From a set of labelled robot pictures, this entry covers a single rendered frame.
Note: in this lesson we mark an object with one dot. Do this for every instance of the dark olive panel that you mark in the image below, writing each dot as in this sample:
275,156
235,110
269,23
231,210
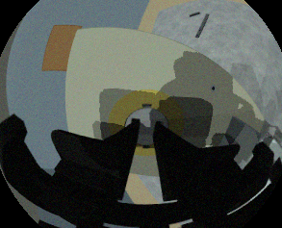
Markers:
112,72

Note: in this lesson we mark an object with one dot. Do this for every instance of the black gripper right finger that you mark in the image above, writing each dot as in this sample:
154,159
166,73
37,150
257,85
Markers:
179,161

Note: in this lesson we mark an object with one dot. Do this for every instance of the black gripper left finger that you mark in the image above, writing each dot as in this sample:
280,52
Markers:
114,154

